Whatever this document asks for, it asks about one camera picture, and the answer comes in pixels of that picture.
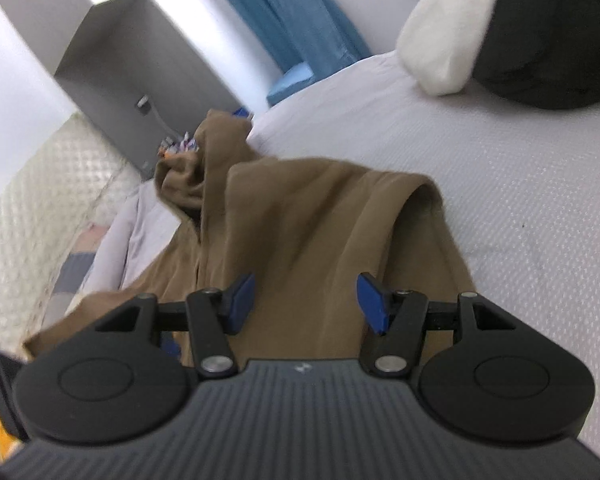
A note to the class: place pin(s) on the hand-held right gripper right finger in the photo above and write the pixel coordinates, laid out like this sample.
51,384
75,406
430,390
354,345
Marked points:
372,302

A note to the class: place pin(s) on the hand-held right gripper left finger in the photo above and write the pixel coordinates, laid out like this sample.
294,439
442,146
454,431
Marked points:
240,302

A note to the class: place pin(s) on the brown garment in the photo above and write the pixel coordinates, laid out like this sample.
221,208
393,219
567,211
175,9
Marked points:
305,220

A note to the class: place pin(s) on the patchwork pillow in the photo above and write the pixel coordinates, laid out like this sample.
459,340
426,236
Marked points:
80,265

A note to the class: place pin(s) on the cluster of small bedside bottles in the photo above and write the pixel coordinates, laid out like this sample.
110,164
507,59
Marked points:
180,147

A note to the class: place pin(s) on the bed with grey sheet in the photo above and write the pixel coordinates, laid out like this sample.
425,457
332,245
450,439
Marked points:
505,200

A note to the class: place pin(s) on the cream quilted headboard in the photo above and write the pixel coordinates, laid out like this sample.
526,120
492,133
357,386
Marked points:
30,200

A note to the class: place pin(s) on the grey and white wardrobe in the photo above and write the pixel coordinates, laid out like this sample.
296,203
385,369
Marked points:
130,50

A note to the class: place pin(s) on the blue curtain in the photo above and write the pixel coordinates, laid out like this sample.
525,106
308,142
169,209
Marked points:
250,10

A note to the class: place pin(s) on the black cloth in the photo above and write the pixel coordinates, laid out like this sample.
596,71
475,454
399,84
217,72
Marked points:
555,35

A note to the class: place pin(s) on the wall charger plug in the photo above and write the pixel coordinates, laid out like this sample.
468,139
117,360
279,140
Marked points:
142,105

